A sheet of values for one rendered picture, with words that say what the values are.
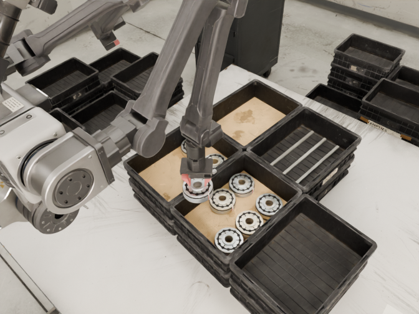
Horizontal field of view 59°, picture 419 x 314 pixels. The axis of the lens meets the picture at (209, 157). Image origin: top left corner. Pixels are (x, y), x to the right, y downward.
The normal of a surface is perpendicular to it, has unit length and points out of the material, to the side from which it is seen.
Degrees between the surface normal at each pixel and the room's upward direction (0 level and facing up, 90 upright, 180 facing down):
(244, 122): 0
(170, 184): 0
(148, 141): 93
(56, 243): 0
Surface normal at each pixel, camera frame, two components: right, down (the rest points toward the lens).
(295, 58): -0.04, -0.68
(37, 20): 0.75, 0.46
